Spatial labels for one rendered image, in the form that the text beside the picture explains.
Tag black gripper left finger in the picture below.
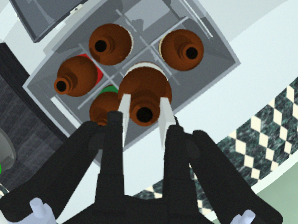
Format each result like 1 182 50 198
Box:
0 94 131 224

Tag grey divided crate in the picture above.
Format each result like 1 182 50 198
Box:
22 0 241 138

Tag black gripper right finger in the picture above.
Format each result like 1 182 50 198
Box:
158 97 283 224

